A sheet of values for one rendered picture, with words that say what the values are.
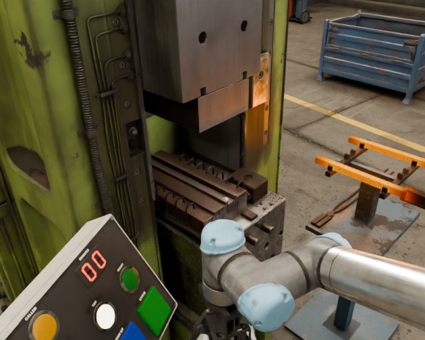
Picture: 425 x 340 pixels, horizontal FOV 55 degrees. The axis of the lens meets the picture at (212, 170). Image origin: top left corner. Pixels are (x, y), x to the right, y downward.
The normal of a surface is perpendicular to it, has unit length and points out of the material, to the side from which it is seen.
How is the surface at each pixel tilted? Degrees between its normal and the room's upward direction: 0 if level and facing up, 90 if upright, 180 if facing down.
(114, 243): 60
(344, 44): 89
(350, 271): 51
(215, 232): 0
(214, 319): 0
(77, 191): 90
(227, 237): 0
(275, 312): 90
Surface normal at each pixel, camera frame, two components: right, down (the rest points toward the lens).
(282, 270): 0.16, -0.62
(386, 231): -0.03, -0.85
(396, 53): -0.73, 0.36
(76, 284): 0.81, -0.30
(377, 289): -0.89, -0.15
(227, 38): 0.73, 0.34
